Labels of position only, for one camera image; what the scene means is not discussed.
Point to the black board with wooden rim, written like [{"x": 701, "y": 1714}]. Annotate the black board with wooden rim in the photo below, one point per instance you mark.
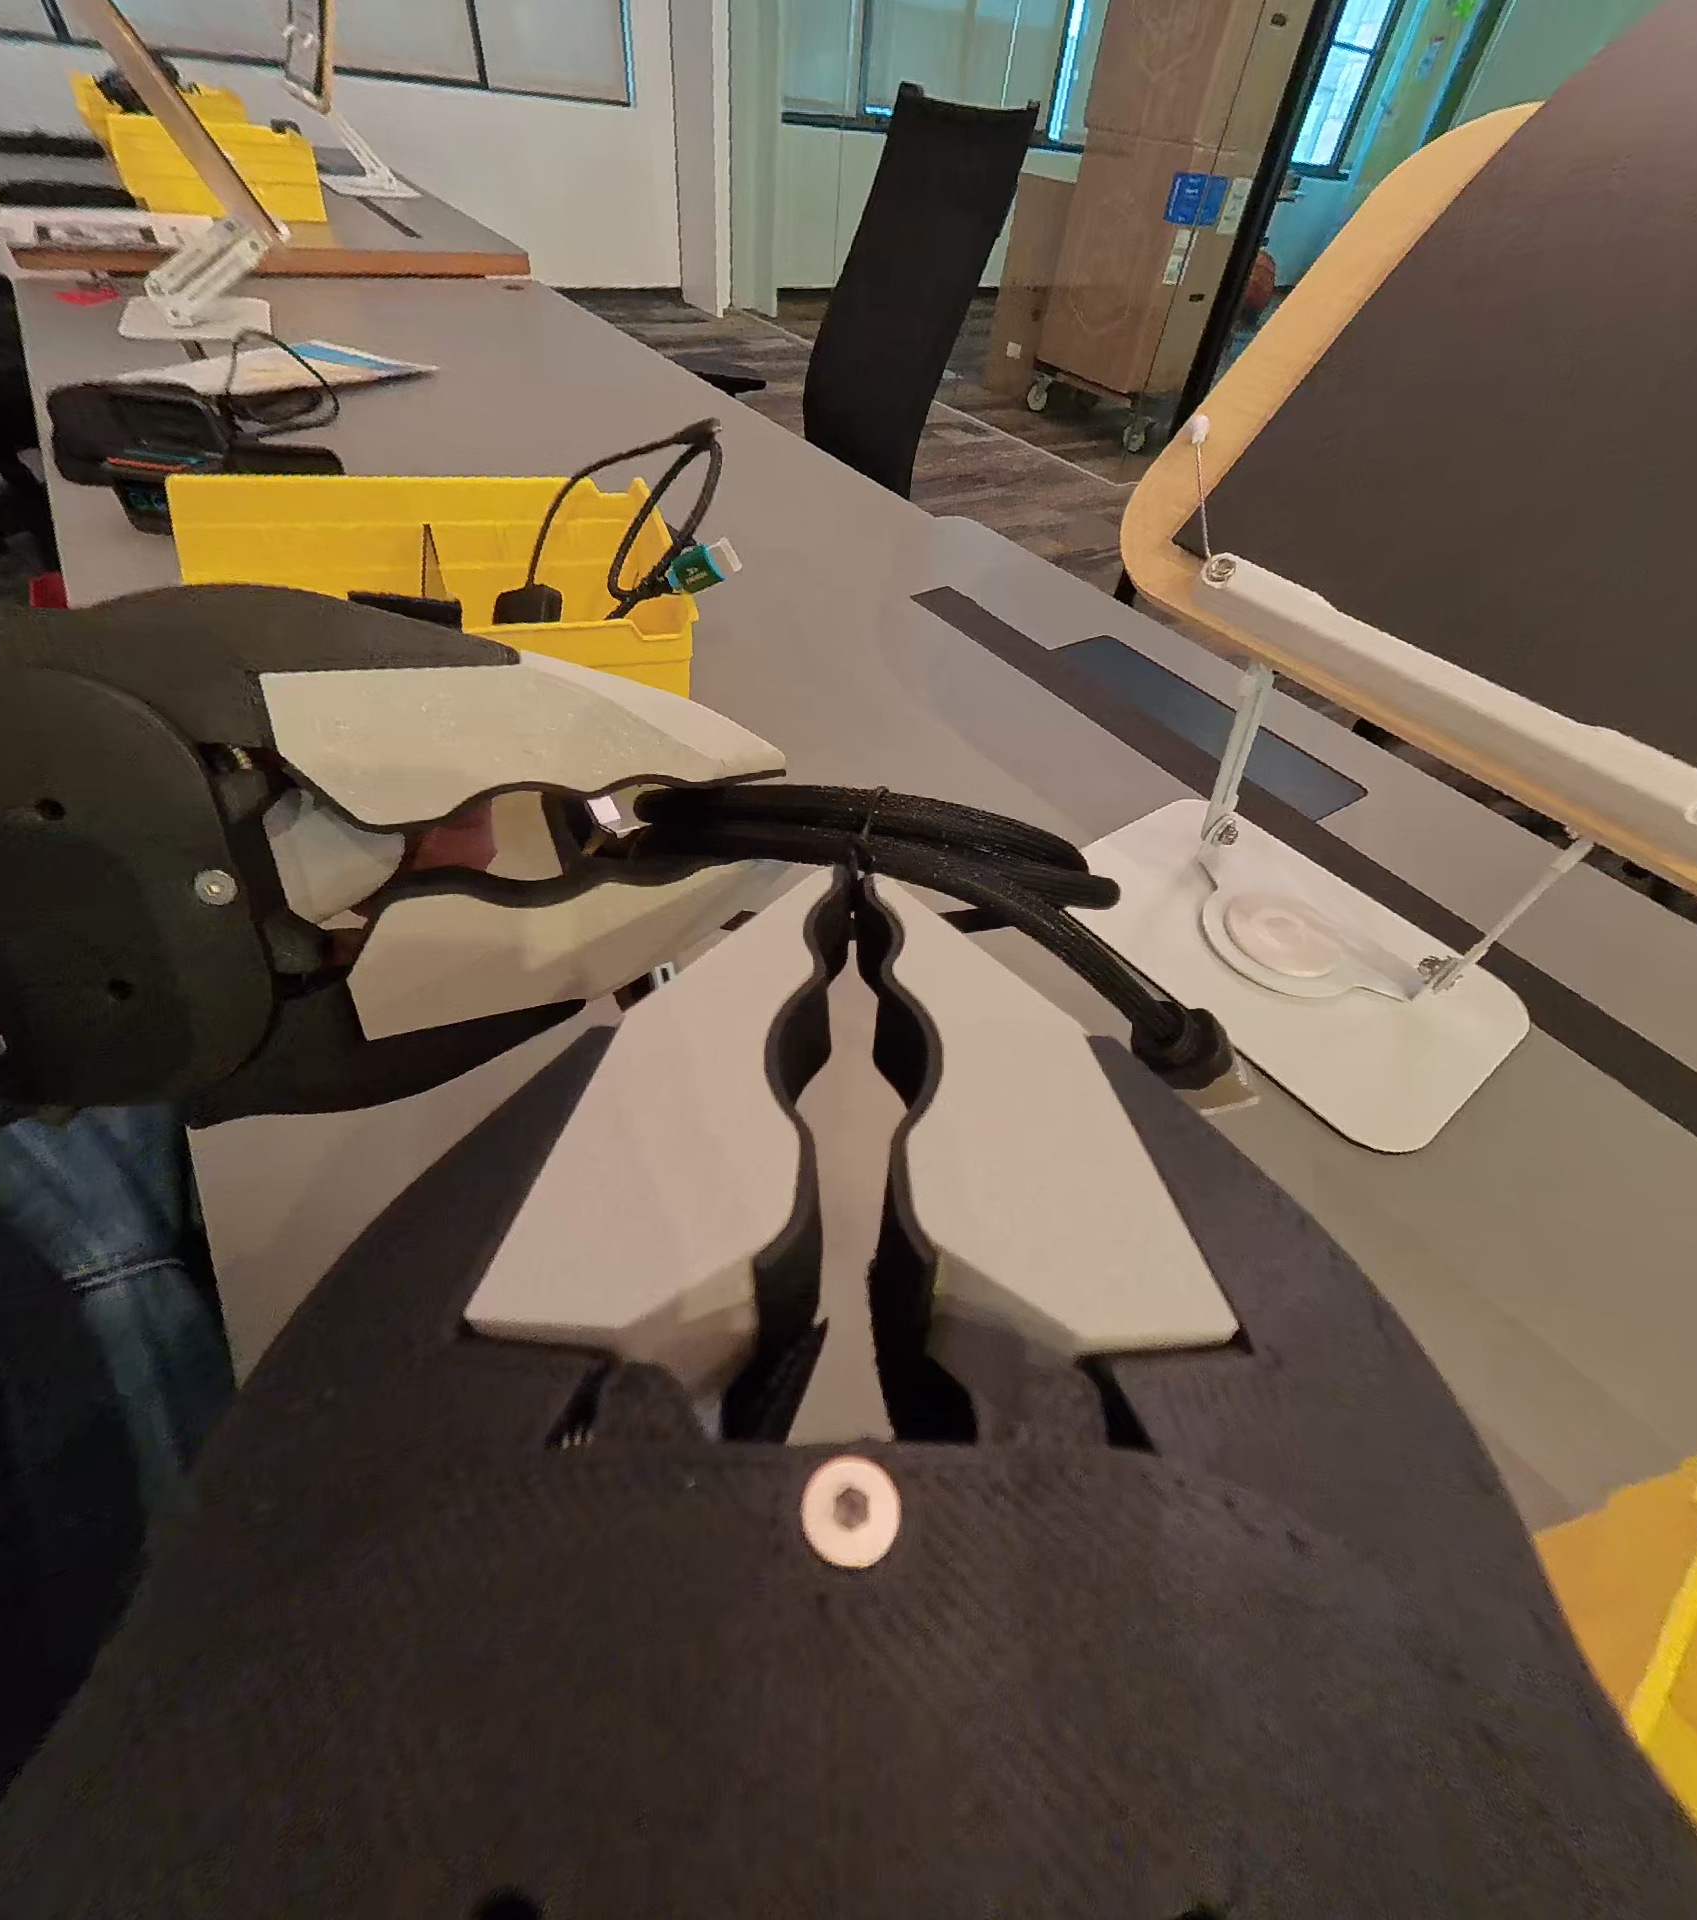
[
  {"x": 308, "y": 53},
  {"x": 175, "y": 105}
]

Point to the wheeled dolly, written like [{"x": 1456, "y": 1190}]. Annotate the wheeled dolly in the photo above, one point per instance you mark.
[{"x": 1090, "y": 404}]

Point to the black keyboard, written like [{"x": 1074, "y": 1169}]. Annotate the black keyboard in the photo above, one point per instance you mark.
[
  {"x": 61, "y": 195},
  {"x": 53, "y": 147}
]

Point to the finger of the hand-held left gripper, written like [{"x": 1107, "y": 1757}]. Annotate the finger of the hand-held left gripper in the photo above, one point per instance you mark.
[
  {"x": 520, "y": 944},
  {"x": 489, "y": 729}
]

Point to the plain yellow bin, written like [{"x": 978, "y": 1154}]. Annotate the plain yellow bin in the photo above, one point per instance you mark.
[{"x": 1687, "y": 1679}]

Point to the teal usb adapter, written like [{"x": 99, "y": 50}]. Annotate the teal usb adapter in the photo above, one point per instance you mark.
[{"x": 707, "y": 566}]

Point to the white paper leaflet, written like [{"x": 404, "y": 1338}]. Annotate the white paper leaflet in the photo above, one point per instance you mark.
[{"x": 308, "y": 370}]

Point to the white port bar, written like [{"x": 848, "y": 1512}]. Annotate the white port bar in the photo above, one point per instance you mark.
[{"x": 1462, "y": 699}]

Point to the stacked cardboard boxes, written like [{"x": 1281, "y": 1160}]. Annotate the stacked cardboard boxes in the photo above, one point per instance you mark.
[{"x": 1149, "y": 195}]

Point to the small yellow bin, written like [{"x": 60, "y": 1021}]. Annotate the small yellow bin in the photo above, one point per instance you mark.
[
  {"x": 235, "y": 175},
  {"x": 157, "y": 104}
]

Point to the person's blue jeans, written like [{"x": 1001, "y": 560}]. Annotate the person's blue jeans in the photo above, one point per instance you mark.
[{"x": 99, "y": 1247}]

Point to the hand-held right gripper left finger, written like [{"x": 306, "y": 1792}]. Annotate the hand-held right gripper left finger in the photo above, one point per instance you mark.
[{"x": 653, "y": 1187}]

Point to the yellow bin with cardboard divider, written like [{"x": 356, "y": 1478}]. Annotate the yellow bin with cardboard divider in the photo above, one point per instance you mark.
[{"x": 338, "y": 533}]

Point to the monitor on white stand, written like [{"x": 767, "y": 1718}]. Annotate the monitor on white stand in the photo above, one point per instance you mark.
[{"x": 1539, "y": 375}]

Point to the white metal stand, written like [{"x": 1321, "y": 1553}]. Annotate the white metal stand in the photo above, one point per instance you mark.
[
  {"x": 197, "y": 286},
  {"x": 1389, "y": 1065},
  {"x": 361, "y": 158}
]

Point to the brown wooden desk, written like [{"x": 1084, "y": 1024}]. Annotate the brown wooden desk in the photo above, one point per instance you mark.
[{"x": 382, "y": 241}]

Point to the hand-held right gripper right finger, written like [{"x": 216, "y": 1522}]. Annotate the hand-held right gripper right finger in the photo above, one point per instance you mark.
[{"x": 1059, "y": 1187}]

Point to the black electronic device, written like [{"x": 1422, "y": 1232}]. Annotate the black electronic device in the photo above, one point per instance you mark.
[{"x": 145, "y": 434}]

